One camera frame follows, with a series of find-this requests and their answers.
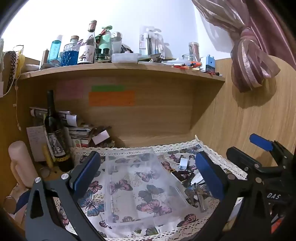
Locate clear blister pack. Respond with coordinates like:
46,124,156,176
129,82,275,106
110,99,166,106
139,26,166,59

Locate yellow wooden stick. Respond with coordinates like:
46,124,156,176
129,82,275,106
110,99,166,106
42,144,55,168

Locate pink tied curtain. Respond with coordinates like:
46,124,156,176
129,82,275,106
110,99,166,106
191,0,296,93

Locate green sticky note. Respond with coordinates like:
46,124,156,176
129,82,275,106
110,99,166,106
91,85,125,92

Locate hanging white cord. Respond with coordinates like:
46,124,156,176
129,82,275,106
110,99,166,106
13,74,22,131

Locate bunch of metal keys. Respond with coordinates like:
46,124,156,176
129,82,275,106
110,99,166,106
185,183,210,213

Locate white paper note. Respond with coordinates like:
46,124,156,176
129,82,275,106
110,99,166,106
26,126,48,161

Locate white handheld massager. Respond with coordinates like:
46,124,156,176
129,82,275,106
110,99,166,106
192,174,205,186

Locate pair of dark ink bottles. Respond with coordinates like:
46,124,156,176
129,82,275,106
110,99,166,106
95,47,111,63

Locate white charger plug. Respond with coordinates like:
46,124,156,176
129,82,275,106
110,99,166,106
179,158,190,171

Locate tall glass jar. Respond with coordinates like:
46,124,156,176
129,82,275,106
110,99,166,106
188,42,200,62

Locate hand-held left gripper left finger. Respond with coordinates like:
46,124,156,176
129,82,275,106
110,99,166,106
24,151,105,241

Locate pile of books and papers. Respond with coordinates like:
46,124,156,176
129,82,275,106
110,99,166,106
30,107,111,147

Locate pile of pens and clutter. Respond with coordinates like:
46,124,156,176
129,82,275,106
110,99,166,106
162,58,223,77

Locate flat clear plastic case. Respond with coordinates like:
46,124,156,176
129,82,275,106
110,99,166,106
112,53,141,63

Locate blue and white block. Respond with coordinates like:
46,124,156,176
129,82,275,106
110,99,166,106
201,55,215,73

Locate clear bottle with metal cap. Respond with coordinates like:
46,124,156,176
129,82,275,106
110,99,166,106
110,31,122,55

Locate green spray bottle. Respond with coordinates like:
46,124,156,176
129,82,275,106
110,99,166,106
96,25,113,50

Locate orange sticky note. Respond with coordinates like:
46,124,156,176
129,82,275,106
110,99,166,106
88,91,135,107

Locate patterned ribbon band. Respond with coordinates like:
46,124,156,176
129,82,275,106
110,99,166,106
6,51,19,92

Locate blue liquid bottle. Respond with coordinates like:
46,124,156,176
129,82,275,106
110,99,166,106
47,35,64,64

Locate white cylinder candle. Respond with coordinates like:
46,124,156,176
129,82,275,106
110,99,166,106
9,141,38,188

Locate pink sticky note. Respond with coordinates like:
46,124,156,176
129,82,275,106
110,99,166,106
57,80,85,100

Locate bowl of beads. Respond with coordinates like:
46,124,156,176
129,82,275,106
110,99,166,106
89,139,116,149

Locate butterfly print lace tablecloth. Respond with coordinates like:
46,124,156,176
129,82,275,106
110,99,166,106
50,136,248,240

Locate small white cardboard box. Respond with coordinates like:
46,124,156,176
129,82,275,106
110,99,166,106
92,130,110,144

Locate tall clear labelled bottle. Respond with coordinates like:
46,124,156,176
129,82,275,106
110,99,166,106
77,20,97,65

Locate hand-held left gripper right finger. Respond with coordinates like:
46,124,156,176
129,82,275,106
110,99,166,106
195,151,274,241

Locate round bottle with blue beads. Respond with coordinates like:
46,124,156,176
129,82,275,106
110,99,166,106
62,35,80,66

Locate wooden shelf board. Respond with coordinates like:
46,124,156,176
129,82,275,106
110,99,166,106
20,62,226,82

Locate clear plastic organizer box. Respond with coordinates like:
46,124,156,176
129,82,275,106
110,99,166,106
102,147,197,230

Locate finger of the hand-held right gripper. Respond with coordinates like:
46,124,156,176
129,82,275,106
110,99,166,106
249,133,276,152
226,146,278,173

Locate dark wine bottle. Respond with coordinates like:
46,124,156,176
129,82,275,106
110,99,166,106
44,90,74,172

